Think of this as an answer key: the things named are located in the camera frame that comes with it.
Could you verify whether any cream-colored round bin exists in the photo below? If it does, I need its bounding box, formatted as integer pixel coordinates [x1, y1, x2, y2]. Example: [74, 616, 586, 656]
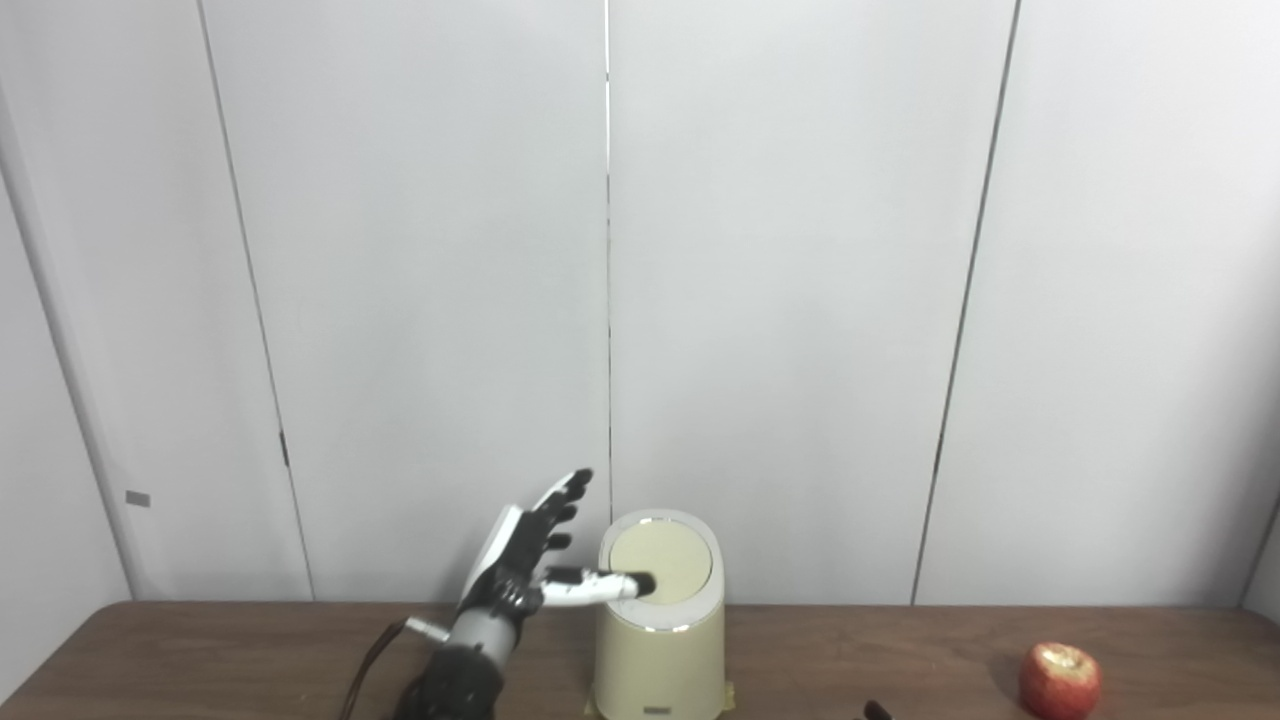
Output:
[592, 508, 725, 720]

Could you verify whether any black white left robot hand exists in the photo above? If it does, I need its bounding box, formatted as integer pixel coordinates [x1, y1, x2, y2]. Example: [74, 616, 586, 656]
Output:
[455, 468, 658, 626]

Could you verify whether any red apple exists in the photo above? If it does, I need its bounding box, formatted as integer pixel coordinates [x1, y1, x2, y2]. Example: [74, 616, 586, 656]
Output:
[1019, 642, 1103, 720]

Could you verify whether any beige round bin lid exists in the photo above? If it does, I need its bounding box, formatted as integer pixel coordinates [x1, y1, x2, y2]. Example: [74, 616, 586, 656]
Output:
[609, 520, 714, 606]

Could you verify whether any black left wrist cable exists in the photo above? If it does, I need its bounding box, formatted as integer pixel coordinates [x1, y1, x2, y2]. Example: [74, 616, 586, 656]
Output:
[338, 618, 451, 720]

